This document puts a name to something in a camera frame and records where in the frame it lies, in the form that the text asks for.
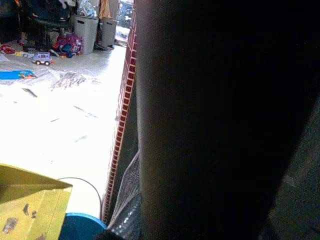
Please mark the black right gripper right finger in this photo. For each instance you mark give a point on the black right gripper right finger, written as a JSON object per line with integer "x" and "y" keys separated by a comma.
{"x": 297, "y": 200}

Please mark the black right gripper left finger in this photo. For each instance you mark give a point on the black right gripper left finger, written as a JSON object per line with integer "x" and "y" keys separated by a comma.
{"x": 107, "y": 235}

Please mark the dark thick round pole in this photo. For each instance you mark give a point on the dark thick round pole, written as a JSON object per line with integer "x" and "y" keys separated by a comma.
{"x": 212, "y": 112}

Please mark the blue round bucket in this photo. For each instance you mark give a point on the blue round bucket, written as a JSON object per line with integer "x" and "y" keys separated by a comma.
{"x": 80, "y": 227}

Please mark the clear bubble wrap sheet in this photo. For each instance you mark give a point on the clear bubble wrap sheet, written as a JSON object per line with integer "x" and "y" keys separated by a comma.
{"x": 127, "y": 200}

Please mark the yellow dustpan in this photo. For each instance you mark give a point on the yellow dustpan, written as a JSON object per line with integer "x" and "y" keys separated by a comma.
{"x": 30, "y": 205}

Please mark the red brick pattern panel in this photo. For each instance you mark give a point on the red brick pattern panel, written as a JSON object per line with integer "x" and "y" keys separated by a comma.
{"x": 131, "y": 62}

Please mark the blue picture book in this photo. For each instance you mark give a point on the blue picture book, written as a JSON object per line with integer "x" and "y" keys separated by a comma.
{"x": 12, "y": 74}

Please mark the purple toy car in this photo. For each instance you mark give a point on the purple toy car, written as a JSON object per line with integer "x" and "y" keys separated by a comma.
{"x": 41, "y": 58}

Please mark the colourful pink children's backpack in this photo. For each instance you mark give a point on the colourful pink children's backpack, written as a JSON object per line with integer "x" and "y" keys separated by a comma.
{"x": 68, "y": 45}

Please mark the yellow picture card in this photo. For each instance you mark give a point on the yellow picture card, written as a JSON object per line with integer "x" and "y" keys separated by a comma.
{"x": 23, "y": 54}

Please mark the small grey storage bin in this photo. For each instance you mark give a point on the small grey storage bin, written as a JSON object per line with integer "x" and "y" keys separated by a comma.
{"x": 108, "y": 32}

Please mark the large grey storage bin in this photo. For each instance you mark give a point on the large grey storage bin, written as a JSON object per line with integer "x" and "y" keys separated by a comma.
{"x": 86, "y": 32}

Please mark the red toy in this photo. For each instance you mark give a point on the red toy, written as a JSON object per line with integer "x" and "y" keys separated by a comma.
{"x": 7, "y": 48}

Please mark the black office chair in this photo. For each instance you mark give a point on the black office chair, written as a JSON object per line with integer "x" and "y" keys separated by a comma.
{"x": 45, "y": 25}

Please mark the orange hanging cloth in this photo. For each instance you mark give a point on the orange hanging cloth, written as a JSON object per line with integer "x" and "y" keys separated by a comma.
{"x": 105, "y": 8}

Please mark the light plastic bag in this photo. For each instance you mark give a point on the light plastic bag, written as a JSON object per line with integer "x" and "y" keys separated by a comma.
{"x": 87, "y": 7}

